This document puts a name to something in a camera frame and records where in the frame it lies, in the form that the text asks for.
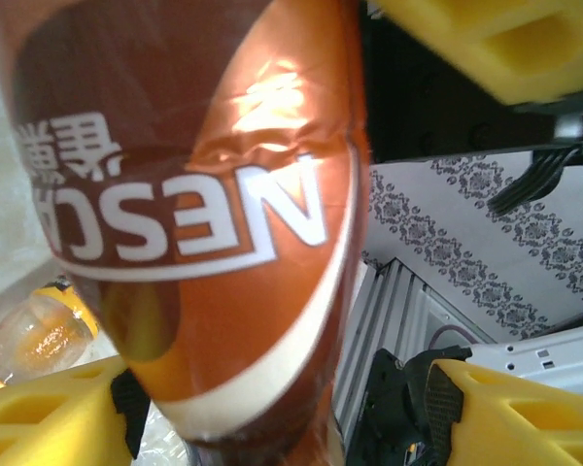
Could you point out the long aluminium frame rail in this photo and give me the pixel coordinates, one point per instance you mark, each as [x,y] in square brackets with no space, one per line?
[384,315]

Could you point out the orange juice plastic bottle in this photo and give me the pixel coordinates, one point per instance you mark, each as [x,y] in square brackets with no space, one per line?
[34,335]

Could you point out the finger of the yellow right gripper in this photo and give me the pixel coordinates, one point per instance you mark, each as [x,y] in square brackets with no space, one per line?
[466,48]

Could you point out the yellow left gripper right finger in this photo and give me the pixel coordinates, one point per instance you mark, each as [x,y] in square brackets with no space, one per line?
[524,427]

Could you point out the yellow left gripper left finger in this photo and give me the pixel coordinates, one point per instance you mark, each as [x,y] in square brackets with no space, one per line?
[44,422]

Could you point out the brown Nescafe coffee bottle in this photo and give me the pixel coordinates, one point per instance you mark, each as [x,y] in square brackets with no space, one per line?
[199,218]

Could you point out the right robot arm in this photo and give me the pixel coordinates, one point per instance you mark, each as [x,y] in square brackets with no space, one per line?
[539,354]

